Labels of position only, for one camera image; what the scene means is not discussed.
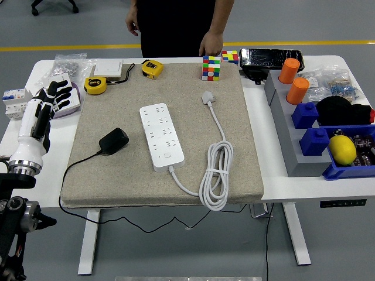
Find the person's right hand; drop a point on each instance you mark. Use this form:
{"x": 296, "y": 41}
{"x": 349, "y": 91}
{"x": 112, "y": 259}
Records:
{"x": 132, "y": 22}

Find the person's left hand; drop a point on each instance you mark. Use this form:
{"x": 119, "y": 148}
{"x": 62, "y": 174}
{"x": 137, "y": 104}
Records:
{"x": 211, "y": 44}

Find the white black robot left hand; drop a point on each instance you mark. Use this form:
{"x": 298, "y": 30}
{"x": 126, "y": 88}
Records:
{"x": 27, "y": 140}

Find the black plug adapter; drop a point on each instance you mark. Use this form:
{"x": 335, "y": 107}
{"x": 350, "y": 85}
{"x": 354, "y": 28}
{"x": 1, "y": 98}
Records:
{"x": 114, "y": 141}

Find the white power strip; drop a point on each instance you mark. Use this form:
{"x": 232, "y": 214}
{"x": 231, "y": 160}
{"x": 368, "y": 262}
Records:
{"x": 162, "y": 137}

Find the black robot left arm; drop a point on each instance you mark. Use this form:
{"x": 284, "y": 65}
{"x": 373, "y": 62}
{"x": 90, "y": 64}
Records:
{"x": 14, "y": 228}

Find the person's left forearm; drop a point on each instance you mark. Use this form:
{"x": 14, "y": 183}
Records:
{"x": 222, "y": 16}

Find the small colourful puzzle cube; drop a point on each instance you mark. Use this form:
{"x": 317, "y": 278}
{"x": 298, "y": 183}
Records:
{"x": 230, "y": 57}

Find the large colourful puzzle cube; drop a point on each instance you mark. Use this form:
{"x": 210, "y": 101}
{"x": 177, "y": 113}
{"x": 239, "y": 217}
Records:
{"x": 211, "y": 68}

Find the person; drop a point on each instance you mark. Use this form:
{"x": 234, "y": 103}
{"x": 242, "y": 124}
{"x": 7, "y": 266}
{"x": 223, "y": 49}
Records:
{"x": 175, "y": 26}

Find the white circuit breaker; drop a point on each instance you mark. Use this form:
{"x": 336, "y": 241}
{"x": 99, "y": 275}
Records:
{"x": 13, "y": 101}

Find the purple plate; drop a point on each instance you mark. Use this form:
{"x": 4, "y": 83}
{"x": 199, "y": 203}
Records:
{"x": 68, "y": 113}

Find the small yellow object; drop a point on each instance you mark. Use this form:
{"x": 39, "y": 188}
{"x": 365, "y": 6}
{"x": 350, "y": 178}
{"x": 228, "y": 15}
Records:
{"x": 153, "y": 69}

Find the dark shiny metal piece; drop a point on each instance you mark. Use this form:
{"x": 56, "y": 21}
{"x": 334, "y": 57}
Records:
{"x": 115, "y": 79}

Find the black glossy phone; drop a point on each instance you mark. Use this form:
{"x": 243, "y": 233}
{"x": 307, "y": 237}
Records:
{"x": 271, "y": 58}

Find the white socket back panel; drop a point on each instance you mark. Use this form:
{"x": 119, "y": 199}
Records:
{"x": 60, "y": 76}

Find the yellow tape measure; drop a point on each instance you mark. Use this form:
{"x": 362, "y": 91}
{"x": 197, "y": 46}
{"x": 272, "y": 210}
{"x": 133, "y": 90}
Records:
{"x": 95, "y": 86}

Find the black office chair base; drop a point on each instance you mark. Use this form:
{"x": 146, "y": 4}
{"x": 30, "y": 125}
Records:
{"x": 56, "y": 4}

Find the plastic bag of metal parts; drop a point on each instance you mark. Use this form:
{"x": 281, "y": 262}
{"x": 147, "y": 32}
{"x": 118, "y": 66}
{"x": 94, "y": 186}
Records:
{"x": 69, "y": 68}

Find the orange cylinder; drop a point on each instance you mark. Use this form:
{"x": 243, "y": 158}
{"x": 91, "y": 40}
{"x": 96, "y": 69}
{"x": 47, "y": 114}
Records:
{"x": 298, "y": 90}
{"x": 289, "y": 70}

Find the grey-brown mat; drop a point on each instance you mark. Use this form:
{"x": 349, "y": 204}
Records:
{"x": 190, "y": 131}

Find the clear bag of small parts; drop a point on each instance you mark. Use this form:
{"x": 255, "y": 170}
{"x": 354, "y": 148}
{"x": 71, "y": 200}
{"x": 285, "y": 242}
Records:
{"x": 315, "y": 87}

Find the white table leg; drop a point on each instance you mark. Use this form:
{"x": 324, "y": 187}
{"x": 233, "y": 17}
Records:
{"x": 89, "y": 240}
{"x": 298, "y": 234}

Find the blue square block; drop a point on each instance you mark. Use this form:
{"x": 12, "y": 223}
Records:
{"x": 314, "y": 142}
{"x": 305, "y": 115}

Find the grey stepped block base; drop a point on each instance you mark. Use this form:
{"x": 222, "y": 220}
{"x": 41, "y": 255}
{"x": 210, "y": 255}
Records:
{"x": 293, "y": 158}

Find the plastic bag of clips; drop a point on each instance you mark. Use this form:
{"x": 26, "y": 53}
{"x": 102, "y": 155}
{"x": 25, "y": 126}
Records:
{"x": 346, "y": 86}

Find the black cloth with red patch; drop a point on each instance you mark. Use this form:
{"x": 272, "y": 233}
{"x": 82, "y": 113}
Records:
{"x": 337, "y": 109}

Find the yellow lemon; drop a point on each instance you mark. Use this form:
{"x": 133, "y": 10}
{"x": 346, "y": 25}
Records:
{"x": 342, "y": 150}

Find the blue plastic bin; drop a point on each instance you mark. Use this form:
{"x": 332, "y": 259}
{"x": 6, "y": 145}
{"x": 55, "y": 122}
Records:
{"x": 337, "y": 172}

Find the black table control panel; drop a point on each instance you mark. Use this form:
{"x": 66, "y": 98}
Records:
{"x": 343, "y": 203}

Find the white flat switch plate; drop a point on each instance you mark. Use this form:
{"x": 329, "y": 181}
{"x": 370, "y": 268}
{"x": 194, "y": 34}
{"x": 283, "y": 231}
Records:
{"x": 108, "y": 68}

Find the white wall socket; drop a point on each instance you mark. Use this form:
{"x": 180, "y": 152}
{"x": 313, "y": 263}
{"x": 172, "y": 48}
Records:
{"x": 75, "y": 101}

